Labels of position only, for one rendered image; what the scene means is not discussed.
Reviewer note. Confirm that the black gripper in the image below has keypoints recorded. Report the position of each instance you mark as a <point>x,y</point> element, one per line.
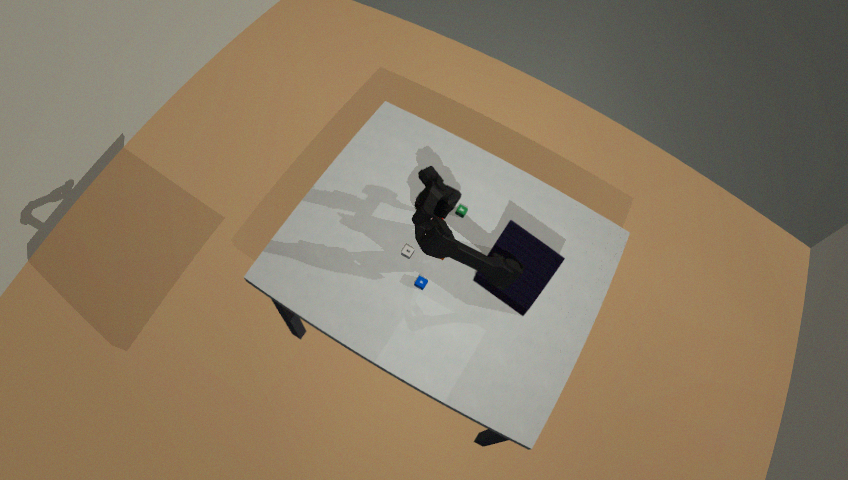
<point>442,212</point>

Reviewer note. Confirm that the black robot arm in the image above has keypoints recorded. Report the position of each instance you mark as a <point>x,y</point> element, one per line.
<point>439,242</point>

